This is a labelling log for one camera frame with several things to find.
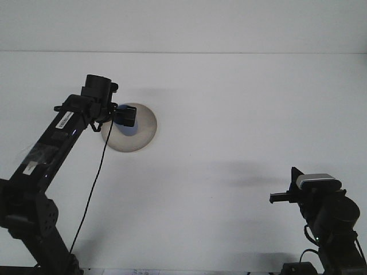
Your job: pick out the pale blue cup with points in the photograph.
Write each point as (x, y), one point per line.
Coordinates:
(127, 131)

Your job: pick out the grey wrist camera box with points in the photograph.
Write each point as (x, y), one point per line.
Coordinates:
(318, 180)

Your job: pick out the white printed paper sheet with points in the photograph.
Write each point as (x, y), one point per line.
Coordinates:
(129, 272)

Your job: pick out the pale round plate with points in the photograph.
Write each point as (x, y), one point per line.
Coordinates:
(143, 134)

